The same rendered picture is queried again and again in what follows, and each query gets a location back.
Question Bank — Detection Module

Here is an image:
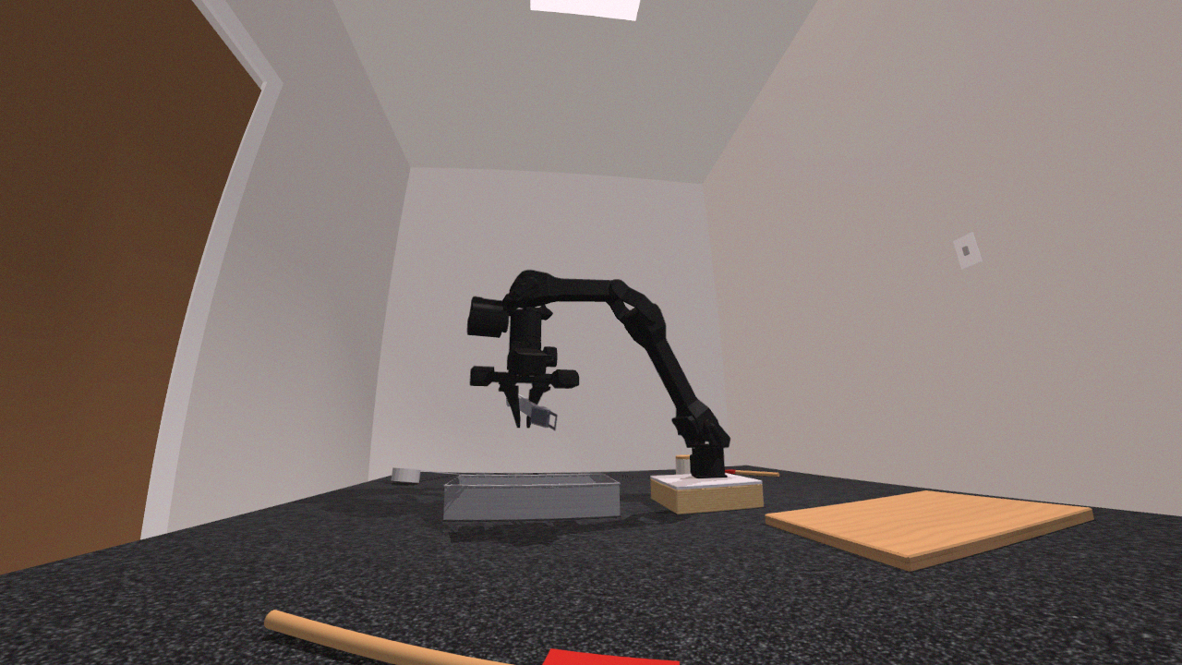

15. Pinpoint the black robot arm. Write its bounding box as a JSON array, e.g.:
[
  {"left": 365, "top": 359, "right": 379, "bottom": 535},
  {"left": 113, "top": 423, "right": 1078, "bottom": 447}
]
[{"left": 467, "top": 270, "right": 730, "bottom": 478}]

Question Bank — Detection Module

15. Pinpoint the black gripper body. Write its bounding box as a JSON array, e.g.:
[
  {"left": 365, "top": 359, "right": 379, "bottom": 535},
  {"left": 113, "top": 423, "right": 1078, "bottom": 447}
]
[{"left": 470, "top": 335, "right": 579, "bottom": 389}]

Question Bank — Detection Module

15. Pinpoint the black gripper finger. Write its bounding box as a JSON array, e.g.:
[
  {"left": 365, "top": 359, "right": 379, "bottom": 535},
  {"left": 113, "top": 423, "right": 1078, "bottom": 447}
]
[
  {"left": 499, "top": 385, "right": 520, "bottom": 428},
  {"left": 526, "top": 386, "right": 550, "bottom": 428}
]

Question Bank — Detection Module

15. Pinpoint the grey rectangular metal tin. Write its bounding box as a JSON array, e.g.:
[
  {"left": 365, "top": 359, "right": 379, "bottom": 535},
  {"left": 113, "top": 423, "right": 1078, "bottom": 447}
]
[{"left": 443, "top": 474, "right": 621, "bottom": 520}]

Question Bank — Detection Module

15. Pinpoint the light brown wooden rod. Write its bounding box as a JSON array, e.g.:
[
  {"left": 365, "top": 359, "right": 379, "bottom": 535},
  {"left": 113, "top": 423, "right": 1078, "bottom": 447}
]
[{"left": 264, "top": 609, "right": 680, "bottom": 665}]

